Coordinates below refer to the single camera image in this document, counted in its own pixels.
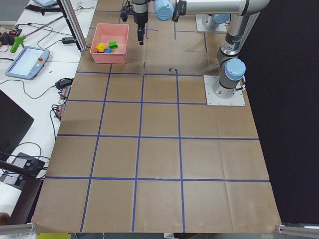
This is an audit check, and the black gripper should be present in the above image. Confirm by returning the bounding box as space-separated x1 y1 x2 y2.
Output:
121 0 149 45

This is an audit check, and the green toy block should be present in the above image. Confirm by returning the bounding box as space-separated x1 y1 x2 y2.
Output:
108 41 118 49

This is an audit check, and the blue toy block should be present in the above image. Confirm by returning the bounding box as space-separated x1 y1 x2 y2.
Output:
103 48 112 54

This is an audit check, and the yellow toy block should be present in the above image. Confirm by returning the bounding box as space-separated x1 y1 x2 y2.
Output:
95 42 108 53

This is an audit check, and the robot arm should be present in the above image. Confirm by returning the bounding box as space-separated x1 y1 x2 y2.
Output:
121 0 268 75
202 13 230 33

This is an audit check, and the pink plastic box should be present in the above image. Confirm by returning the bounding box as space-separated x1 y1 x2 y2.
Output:
90 23 129 64

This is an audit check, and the black power adapter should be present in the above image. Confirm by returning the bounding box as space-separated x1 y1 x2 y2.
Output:
61 37 75 44

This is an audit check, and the grey usb hub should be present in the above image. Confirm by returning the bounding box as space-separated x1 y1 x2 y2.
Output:
59 86 71 100
54 103 66 120

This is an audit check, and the grey teach pendant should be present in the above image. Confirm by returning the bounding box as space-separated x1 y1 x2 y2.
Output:
5 46 50 80

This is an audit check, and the metal reacher grabber tool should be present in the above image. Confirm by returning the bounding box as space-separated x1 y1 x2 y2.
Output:
10 16 64 53

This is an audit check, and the brown paper table cover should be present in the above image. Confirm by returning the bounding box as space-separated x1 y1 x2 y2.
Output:
32 10 281 233

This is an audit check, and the black monitor stand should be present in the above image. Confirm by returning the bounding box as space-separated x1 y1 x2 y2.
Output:
0 153 45 190

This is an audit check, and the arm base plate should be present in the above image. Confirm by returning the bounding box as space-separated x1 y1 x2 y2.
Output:
195 13 230 33
203 75 246 107

